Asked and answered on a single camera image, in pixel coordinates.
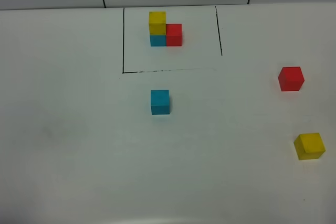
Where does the blue template block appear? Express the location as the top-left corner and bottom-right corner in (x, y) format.
(150, 35), (166, 47)

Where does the yellow template block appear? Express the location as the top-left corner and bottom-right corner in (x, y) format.
(149, 12), (166, 35)

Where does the red template block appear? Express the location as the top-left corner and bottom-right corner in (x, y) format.
(166, 24), (183, 47)

